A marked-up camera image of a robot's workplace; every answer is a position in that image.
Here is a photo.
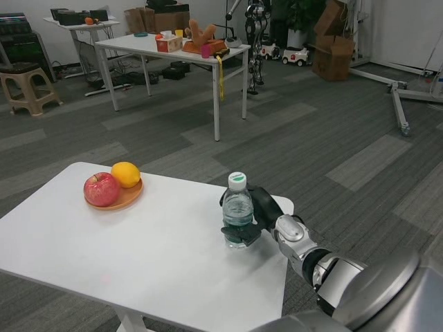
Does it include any brown plush toy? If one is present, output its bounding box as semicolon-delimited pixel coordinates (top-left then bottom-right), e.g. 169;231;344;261
185;19;219;48

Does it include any white gantry stand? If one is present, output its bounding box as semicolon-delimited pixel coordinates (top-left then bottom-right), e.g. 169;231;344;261
345;0;443;138

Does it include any white toy car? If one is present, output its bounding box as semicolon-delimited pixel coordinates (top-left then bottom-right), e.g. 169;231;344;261
259;43;281;62
282;46;310;67

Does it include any white table leg base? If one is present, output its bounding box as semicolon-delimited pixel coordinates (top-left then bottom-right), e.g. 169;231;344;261
117;306;146;332

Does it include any yellow tape measure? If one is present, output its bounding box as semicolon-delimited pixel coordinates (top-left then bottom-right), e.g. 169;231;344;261
213;48;231;102

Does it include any potted green plant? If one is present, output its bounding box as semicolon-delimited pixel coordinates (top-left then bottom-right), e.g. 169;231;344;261
276;0;328;49

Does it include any standing humanoid robot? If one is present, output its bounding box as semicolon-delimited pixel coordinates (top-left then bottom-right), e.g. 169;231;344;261
224;0;273;95

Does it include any long white metal-leg table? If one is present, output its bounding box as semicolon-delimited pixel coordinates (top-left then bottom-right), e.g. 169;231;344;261
94;36;252;142

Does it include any clear plastic water bottle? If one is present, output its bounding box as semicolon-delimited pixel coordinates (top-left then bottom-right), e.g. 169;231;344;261
220;172;255;250

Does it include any orange tissue box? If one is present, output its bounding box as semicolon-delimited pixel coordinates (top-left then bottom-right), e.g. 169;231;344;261
155;30;183;53

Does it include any orange tray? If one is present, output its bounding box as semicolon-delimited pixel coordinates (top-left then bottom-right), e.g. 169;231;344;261
182;39;228;56

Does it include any black case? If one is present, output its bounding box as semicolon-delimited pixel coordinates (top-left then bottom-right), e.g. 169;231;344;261
161;61;190;80

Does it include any long black box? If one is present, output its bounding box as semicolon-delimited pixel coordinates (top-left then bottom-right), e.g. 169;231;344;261
50;8;89;26

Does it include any brown cardboard box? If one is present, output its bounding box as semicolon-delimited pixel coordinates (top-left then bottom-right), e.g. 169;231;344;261
314;0;347;37
154;3;191;34
311;34;356;82

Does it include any beige plastic stool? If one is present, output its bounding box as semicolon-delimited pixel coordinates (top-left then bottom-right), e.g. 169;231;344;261
0;63;64;118

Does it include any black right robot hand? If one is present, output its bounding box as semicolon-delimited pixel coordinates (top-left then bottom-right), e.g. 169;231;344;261
219;186;283;248

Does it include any round wooden plate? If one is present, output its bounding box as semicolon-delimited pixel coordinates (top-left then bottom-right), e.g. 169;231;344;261
83;178;144;211

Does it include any black equipment cabinet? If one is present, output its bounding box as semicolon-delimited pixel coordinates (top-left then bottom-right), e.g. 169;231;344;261
0;12;56;84

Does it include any red apple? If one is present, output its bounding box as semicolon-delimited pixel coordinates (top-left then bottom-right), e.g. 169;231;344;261
83;172;121;208

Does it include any yellow lemon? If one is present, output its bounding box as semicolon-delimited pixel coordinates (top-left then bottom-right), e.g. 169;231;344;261
110;161;141;189

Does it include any brown paper bag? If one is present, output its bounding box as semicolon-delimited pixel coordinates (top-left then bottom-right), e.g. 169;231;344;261
138;6;156;34
123;8;145;35

